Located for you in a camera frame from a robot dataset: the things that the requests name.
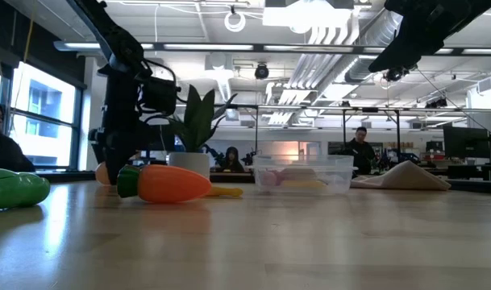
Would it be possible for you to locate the large window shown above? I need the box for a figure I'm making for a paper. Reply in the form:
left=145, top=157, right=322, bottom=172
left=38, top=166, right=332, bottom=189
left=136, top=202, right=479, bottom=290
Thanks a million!
left=0, top=60, right=85, bottom=170

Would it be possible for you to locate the long ceiling light strip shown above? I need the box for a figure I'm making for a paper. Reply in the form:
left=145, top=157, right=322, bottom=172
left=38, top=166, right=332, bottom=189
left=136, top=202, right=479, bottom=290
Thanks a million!
left=53, top=39, right=491, bottom=56

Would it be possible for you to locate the green toy pea pod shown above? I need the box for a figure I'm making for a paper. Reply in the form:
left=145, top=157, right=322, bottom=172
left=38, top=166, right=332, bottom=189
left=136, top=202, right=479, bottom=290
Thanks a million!
left=0, top=168, right=52, bottom=209

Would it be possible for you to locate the pink toy fruit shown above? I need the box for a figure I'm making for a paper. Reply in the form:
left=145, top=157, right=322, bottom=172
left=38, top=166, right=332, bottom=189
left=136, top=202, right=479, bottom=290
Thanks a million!
left=260, top=171, right=278, bottom=187

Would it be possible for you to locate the white plant pot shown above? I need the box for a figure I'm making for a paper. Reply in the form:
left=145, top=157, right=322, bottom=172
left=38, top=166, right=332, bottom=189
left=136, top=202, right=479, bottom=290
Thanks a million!
left=168, top=151, right=211, bottom=179

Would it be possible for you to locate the small yellow toy vegetable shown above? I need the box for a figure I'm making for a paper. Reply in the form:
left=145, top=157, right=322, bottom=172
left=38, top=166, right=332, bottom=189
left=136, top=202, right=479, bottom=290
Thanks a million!
left=206, top=185, right=244, bottom=198

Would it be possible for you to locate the beige cloth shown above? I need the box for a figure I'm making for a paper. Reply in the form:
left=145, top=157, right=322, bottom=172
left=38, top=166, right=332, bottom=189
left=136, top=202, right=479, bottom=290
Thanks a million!
left=349, top=159, right=452, bottom=191

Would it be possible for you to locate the silver ceiling duct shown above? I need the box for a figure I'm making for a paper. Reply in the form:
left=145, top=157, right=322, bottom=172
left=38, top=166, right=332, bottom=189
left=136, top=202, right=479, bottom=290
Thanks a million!
left=333, top=7, right=458, bottom=84

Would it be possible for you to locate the orange toy carrot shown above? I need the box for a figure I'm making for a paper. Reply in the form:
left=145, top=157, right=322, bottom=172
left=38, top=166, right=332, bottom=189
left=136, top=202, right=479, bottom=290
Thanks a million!
left=116, top=164, right=213, bottom=204

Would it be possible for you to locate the person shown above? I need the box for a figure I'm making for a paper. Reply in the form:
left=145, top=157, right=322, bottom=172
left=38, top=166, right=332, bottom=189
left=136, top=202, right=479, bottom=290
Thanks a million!
left=219, top=146, right=246, bottom=173
left=341, top=126, right=378, bottom=176
left=0, top=100, right=36, bottom=173

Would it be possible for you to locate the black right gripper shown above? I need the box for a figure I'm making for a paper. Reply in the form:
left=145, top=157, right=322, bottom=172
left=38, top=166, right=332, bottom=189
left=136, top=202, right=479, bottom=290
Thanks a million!
left=367, top=0, right=464, bottom=74

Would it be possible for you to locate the clear plastic tupperware container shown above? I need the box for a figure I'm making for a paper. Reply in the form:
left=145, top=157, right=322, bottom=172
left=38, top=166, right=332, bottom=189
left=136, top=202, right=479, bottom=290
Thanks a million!
left=251, top=154, right=357, bottom=197

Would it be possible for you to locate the peach toy fruit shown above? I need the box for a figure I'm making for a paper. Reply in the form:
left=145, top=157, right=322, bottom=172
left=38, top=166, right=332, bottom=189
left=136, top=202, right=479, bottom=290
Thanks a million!
left=94, top=161, right=111, bottom=186

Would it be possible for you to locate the black metal gantry frame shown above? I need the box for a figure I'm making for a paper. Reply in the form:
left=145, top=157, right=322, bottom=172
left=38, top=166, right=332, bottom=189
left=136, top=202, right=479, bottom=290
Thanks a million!
left=212, top=103, right=260, bottom=156
left=340, top=106, right=402, bottom=156

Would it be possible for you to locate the white cable coil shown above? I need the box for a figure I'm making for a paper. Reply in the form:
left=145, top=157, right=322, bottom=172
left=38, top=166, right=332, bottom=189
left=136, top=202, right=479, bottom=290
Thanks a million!
left=223, top=10, right=247, bottom=33

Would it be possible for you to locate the green succulent plant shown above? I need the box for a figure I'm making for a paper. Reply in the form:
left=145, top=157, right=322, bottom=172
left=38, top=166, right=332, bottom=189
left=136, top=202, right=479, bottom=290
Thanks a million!
left=166, top=84, right=239, bottom=153

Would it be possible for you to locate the black computer monitor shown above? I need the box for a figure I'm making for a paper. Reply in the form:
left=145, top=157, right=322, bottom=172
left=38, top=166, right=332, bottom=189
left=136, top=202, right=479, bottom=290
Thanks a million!
left=147, top=124, right=177, bottom=153
left=443, top=126, right=491, bottom=160

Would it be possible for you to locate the yellow toy banana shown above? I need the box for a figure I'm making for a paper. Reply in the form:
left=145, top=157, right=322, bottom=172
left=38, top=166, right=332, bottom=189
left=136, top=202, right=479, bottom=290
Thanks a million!
left=281, top=180, right=329, bottom=189

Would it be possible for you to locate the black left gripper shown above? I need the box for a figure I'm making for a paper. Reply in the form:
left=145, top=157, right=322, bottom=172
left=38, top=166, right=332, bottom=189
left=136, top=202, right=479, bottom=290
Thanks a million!
left=87, top=69, right=147, bottom=187

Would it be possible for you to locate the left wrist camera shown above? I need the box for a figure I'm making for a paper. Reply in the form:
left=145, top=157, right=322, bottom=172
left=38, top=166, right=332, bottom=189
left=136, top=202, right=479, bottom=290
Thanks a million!
left=141, top=75, right=181, bottom=118

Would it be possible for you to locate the black ceiling-mounted device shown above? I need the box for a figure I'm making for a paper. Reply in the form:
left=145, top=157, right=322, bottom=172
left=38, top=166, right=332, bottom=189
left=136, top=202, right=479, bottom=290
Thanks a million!
left=384, top=66, right=418, bottom=84

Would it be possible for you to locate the black ceiling camera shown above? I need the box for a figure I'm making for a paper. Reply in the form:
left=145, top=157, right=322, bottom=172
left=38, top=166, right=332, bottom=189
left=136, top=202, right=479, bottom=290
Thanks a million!
left=254, top=63, right=270, bottom=81

